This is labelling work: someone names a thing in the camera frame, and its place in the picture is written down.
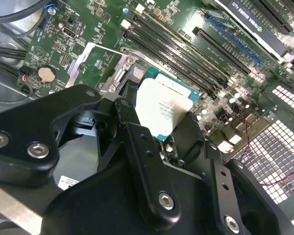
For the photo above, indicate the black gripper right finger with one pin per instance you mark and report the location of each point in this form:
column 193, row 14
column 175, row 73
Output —
column 225, row 195

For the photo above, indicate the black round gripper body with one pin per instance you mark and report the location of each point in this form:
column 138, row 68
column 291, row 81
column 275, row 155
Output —
column 100, row 203

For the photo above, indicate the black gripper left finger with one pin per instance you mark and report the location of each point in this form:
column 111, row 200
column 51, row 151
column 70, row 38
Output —
column 19, row 127

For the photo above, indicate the silver CPU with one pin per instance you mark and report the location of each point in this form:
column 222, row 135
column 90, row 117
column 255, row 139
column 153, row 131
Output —
column 161, row 102

